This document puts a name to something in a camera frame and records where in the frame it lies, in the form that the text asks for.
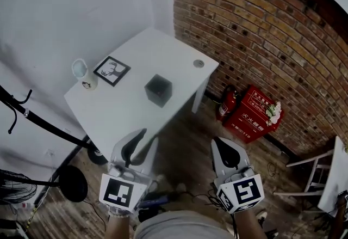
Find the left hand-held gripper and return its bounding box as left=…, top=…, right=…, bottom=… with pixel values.
left=99, top=128, right=159, bottom=215

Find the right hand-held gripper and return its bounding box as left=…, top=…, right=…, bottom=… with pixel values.
left=210, top=137, right=265, bottom=215

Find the black pen holder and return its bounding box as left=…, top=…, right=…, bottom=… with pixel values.
left=144, top=73, right=173, bottom=109

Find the person's right forearm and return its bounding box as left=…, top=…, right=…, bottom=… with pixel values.
left=233, top=207, right=266, bottom=239

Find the person's left forearm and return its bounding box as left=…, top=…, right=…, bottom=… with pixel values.
left=104, top=212, right=136, bottom=239

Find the red fire equipment box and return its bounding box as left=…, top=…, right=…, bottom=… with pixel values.
left=222, top=84, right=285, bottom=144

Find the black power strip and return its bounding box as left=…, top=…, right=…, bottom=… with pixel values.
left=140, top=194, right=171, bottom=208

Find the red fire extinguisher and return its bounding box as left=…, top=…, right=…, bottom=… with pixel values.
left=216, top=84, right=242, bottom=122

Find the person's white shoe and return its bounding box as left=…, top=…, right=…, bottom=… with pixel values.
left=255, top=209, right=269, bottom=228

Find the white flower bunch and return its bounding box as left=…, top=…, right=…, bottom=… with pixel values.
left=264, top=100, right=282, bottom=127

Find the black standing fan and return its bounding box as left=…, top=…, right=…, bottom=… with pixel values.
left=0, top=164, right=89, bottom=205

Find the white table leg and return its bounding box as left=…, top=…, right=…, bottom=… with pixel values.
left=191, top=74, right=213, bottom=114

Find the person's torso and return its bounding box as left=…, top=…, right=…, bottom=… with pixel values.
left=134, top=210, right=232, bottom=239

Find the white chair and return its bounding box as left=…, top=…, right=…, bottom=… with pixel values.
left=272, top=149, right=335, bottom=198

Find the black coat rack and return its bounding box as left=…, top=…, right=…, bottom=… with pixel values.
left=0, top=84, right=109, bottom=166

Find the white bead bracelet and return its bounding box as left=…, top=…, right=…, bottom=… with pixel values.
left=108, top=207, right=131, bottom=217

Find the black deer picture frame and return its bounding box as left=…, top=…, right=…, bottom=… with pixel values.
left=92, top=56, right=132, bottom=88

